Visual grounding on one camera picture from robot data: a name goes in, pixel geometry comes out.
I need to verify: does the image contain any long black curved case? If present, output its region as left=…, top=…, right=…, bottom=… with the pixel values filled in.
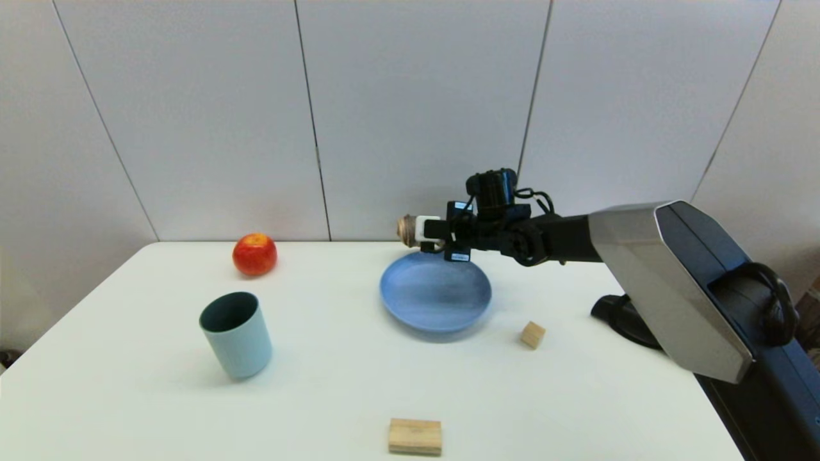
left=590, top=294, right=664, bottom=350

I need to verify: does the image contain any blue plate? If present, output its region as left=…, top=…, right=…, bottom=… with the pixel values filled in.
left=380, top=251, right=493, bottom=334

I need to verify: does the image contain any rectangular wooden block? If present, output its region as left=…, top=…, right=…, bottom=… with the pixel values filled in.
left=388, top=417, right=443, bottom=456

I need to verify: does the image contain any red apple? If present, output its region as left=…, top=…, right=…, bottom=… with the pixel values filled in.
left=232, top=233, right=279, bottom=277

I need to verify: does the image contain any light blue cup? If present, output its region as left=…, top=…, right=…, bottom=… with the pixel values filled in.
left=199, top=291, right=273, bottom=380

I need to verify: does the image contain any brown background furniture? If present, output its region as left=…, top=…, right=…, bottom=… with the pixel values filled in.
left=796, top=275, right=820, bottom=352

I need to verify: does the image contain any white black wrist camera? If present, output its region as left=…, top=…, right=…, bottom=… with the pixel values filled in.
left=415, top=216, right=452, bottom=244

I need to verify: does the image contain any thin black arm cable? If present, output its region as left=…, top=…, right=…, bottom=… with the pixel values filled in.
left=514, top=188, right=555, bottom=217

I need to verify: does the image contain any thick black cable loop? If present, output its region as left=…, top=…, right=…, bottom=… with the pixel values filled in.
left=723, top=261, right=800, bottom=348

